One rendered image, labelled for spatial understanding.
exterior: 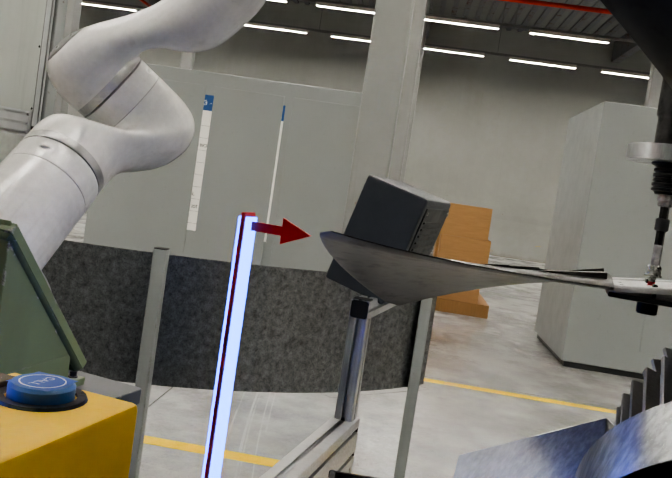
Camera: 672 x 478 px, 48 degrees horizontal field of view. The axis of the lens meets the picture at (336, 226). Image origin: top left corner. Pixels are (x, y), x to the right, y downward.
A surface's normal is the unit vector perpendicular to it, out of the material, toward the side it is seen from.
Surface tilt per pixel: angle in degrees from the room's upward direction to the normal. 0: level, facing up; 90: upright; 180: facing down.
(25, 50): 90
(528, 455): 55
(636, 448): 62
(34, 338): 90
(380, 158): 90
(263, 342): 90
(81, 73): 109
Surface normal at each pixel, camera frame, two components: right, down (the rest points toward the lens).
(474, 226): -0.07, 0.04
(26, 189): 0.44, -0.52
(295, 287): 0.40, 0.11
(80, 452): 0.95, 0.15
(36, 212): 0.75, -0.27
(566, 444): -0.69, -0.66
